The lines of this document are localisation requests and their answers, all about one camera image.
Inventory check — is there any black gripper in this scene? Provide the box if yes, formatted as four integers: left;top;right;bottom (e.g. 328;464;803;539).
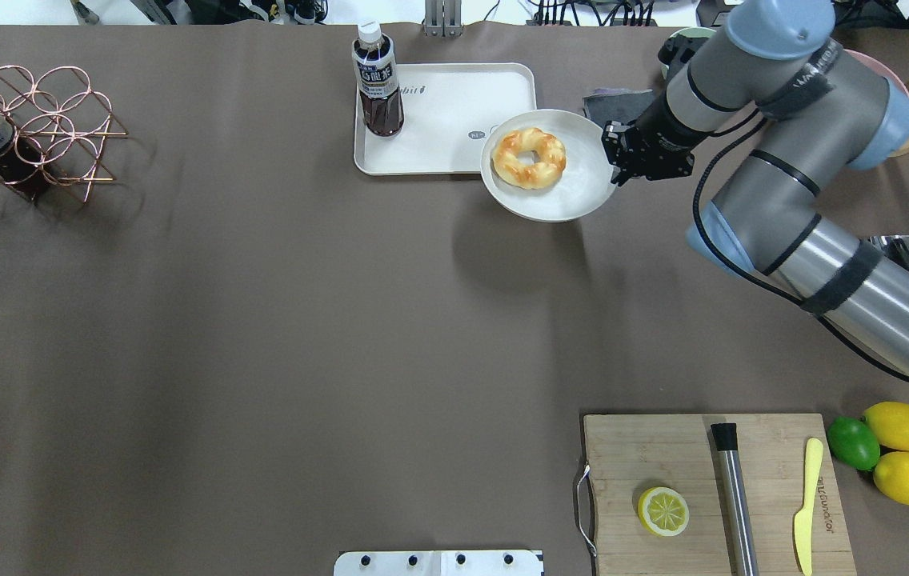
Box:
601;101;697;186

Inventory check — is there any white round plate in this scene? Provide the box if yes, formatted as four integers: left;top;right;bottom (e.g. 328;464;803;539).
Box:
480;109;615;222

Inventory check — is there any twisted glazed donut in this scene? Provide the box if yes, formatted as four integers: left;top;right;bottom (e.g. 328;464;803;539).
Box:
491;127;567;190

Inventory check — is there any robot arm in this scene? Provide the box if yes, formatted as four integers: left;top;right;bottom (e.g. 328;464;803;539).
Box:
603;1;909;382

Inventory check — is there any cream rabbit tray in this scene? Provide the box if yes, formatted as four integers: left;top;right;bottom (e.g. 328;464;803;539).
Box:
353;62;536;176

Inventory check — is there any tea bottle on tray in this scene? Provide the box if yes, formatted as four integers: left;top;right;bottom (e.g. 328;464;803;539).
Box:
351;21;404;138

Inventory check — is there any grey folded cloth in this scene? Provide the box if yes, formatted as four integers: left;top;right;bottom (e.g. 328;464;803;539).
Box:
583;88;657;127

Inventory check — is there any green bowl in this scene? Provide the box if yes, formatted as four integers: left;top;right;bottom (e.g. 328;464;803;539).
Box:
657;26;715;82

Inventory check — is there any pink bowl of ice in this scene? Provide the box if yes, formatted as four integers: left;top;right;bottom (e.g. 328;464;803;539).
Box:
843;48;909;161

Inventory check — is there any bamboo cutting board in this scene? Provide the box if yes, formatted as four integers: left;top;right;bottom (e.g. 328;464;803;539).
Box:
583;414;825;575

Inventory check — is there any half lemon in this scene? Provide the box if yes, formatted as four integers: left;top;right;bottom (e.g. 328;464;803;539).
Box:
637;487;690;537

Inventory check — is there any green lime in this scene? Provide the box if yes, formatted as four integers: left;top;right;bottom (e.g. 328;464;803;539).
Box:
825;416;880;471

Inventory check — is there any yellow plastic knife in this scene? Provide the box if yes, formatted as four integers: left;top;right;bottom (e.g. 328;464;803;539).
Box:
792;438;823;575

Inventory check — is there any steel cylinder muddler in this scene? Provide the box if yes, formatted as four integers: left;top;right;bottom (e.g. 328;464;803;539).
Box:
710;422;759;575

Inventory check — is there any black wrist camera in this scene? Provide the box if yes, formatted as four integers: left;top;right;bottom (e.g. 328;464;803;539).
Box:
657;35;710;84

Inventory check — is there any aluminium frame post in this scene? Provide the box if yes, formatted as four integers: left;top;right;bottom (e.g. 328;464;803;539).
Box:
422;0;464;38

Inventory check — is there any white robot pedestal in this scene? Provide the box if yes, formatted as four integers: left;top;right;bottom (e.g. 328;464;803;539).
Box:
333;548;546;575

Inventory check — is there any copper wire bottle rack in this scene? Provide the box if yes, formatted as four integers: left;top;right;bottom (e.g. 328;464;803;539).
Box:
0;63;130;204

